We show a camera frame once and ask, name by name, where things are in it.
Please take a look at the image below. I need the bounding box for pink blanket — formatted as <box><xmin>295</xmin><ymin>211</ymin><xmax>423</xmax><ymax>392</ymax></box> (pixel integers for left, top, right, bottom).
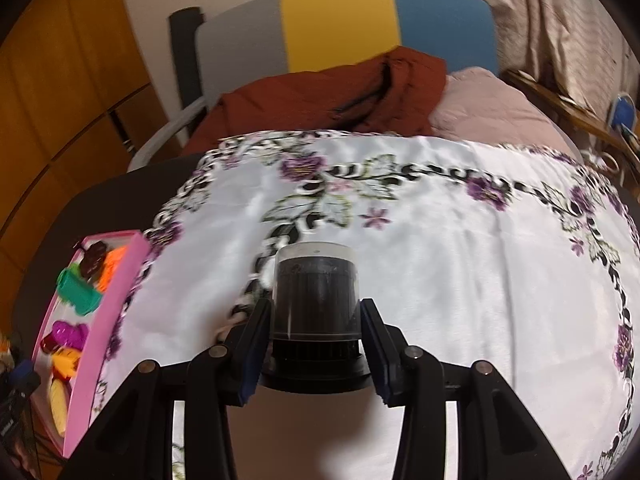
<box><xmin>430</xmin><ymin>66</ymin><xmax>581</xmax><ymax>158</ymax></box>

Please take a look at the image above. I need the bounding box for rust brown jacket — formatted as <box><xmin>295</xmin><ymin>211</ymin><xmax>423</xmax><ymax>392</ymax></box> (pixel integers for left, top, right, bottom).
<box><xmin>182</xmin><ymin>47</ymin><xmax>448</xmax><ymax>156</ymax></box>

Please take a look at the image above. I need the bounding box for white floral embroidered tablecloth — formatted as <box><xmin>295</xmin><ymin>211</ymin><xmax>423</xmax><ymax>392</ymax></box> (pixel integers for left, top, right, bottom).
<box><xmin>97</xmin><ymin>130</ymin><xmax>640</xmax><ymax>480</ymax></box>

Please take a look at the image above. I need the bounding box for teal toy bench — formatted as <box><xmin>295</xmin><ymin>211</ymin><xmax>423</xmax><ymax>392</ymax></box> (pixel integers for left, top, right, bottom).
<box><xmin>56</xmin><ymin>266</ymin><xmax>103</xmax><ymax>317</ymax></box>

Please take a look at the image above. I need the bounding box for black pencil sharpener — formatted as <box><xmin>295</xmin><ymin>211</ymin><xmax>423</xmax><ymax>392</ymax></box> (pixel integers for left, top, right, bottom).
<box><xmin>257</xmin><ymin>242</ymin><xmax>373</xmax><ymax>393</ymax></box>

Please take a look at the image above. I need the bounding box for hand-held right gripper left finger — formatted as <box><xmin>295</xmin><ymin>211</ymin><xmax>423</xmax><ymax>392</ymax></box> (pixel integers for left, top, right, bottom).
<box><xmin>60</xmin><ymin>299</ymin><xmax>272</xmax><ymax>480</ymax></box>

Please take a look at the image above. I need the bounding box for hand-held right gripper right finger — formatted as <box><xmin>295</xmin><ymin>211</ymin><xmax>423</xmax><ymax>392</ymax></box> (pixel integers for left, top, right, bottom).
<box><xmin>361</xmin><ymin>298</ymin><xmax>575</xmax><ymax>480</ymax></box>

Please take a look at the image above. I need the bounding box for yellow toy biscuit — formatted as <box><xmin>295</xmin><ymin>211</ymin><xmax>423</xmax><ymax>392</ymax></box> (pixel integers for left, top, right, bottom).
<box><xmin>49</xmin><ymin>380</ymin><xmax>71</xmax><ymax>436</ymax></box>

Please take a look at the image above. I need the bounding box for purple toy disc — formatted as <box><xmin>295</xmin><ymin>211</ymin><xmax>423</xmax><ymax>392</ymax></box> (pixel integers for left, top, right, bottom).
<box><xmin>50</xmin><ymin>321</ymin><xmax>91</xmax><ymax>351</ymax></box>

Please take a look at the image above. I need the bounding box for brown toy pumpkin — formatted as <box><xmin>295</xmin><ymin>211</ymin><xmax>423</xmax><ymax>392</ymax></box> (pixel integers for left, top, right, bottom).
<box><xmin>80</xmin><ymin>241</ymin><xmax>111</xmax><ymax>281</ymax></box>

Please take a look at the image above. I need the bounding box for orange toy block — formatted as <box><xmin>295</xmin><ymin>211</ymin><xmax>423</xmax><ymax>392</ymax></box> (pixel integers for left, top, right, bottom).
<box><xmin>97</xmin><ymin>245</ymin><xmax>131</xmax><ymax>293</ymax></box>

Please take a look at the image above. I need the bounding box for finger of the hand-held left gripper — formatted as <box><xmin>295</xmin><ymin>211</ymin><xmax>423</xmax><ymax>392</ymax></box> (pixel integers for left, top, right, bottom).
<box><xmin>7</xmin><ymin>359</ymin><xmax>42</xmax><ymax>398</ymax></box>

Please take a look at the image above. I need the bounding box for grey yellow blue chair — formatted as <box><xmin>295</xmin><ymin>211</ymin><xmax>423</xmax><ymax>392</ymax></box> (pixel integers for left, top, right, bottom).
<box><xmin>127</xmin><ymin>0</ymin><xmax>501</xmax><ymax>171</ymax></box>

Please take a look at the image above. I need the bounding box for wooden bed frame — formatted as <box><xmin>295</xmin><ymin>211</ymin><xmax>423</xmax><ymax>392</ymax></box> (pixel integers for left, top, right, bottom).
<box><xmin>502</xmin><ymin>69</ymin><xmax>640</xmax><ymax>161</ymax></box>

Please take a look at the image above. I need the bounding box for wooden wardrobe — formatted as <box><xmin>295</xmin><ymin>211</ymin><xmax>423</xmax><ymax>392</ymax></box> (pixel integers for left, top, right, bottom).
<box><xmin>0</xmin><ymin>0</ymin><xmax>171</xmax><ymax>281</ymax></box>

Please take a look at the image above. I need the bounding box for pink cardboard tray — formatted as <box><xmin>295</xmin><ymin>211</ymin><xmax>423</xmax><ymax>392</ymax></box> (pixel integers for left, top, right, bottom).
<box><xmin>30</xmin><ymin>230</ymin><xmax>153</xmax><ymax>458</ymax></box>

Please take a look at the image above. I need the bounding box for yellow toy piece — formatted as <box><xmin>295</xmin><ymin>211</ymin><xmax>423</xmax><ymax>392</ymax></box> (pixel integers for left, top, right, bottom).
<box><xmin>50</xmin><ymin>350</ymin><xmax>83</xmax><ymax>381</ymax></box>

